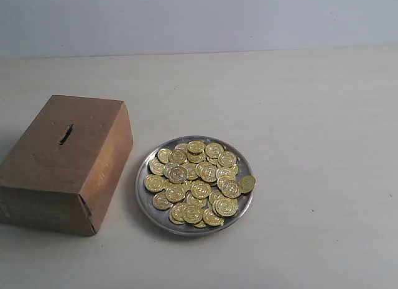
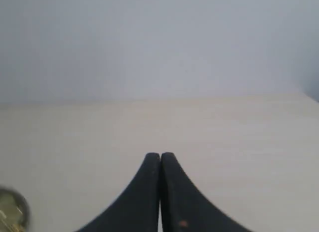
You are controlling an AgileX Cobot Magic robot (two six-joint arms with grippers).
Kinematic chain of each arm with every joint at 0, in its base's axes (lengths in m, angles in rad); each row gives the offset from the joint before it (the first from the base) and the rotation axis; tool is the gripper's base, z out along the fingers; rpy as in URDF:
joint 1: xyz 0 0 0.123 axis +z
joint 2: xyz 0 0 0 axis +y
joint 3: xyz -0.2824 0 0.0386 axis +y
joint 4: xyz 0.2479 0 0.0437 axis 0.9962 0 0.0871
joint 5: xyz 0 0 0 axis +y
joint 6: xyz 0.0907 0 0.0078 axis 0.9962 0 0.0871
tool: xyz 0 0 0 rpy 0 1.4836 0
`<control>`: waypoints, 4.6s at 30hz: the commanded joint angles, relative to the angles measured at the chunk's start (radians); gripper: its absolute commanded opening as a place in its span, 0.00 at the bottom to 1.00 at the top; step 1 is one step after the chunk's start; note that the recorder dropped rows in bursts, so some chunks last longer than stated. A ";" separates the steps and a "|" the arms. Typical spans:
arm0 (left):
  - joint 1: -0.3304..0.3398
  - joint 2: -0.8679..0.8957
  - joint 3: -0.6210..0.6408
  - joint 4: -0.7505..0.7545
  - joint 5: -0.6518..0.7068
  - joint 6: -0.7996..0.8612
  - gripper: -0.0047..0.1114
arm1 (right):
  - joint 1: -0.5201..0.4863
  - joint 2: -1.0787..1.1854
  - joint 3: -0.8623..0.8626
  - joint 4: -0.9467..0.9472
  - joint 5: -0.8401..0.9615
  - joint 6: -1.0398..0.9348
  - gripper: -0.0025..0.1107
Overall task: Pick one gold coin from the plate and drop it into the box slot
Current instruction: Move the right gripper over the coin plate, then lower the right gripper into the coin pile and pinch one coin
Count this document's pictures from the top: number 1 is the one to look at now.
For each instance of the round silver metal plate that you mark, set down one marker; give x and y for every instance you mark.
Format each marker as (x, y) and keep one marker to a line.
(161, 218)

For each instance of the tarnished gold coin centre left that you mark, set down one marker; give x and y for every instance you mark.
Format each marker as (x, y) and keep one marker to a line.
(177, 175)

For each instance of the gold coin front right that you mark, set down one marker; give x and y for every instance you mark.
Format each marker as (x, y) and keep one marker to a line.
(226, 207)

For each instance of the lone gold coin on rim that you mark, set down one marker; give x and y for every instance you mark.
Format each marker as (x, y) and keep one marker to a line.
(247, 184)

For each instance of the gold coin left edge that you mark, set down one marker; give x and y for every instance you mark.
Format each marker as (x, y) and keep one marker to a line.
(154, 183)

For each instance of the gold coin top of pile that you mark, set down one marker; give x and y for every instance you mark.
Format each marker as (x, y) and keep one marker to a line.
(196, 147)

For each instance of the brown cardboard slotted box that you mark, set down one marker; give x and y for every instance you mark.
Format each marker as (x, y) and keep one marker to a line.
(62, 173)

